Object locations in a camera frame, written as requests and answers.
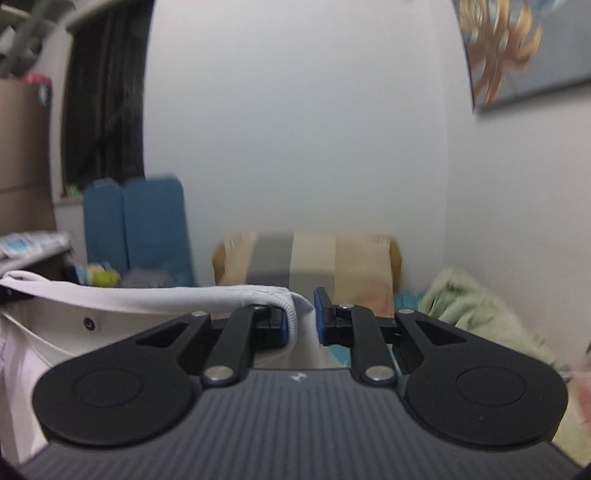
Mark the cardboard box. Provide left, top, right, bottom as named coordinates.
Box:
left=0, top=76, right=57, bottom=237

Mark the plaid pillow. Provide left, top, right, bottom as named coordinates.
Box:
left=217, top=231, right=398, bottom=320

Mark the framed leaf picture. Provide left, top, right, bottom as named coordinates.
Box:
left=451, top=0, right=591, bottom=114

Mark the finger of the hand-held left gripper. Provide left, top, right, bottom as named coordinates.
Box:
left=0, top=285, right=33, bottom=305

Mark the grey metal rack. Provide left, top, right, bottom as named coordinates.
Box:
left=0, top=0, right=77, bottom=80

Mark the brown cushion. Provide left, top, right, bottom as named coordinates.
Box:
left=211, top=235, right=403, bottom=288

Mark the papers pile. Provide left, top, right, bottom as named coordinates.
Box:
left=0, top=232, right=75, bottom=262

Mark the dark curtain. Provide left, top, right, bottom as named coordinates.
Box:
left=60, top=0, right=156, bottom=191

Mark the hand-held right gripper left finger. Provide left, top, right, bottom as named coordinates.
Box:
left=134, top=302, right=291, bottom=389

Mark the green printed blanket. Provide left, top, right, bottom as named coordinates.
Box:
left=418, top=267, right=591, bottom=468

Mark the yellow green ball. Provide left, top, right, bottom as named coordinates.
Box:
left=91, top=267, right=122, bottom=287

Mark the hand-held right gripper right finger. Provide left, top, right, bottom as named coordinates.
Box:
left=313, top=286, right=469, bottom=385

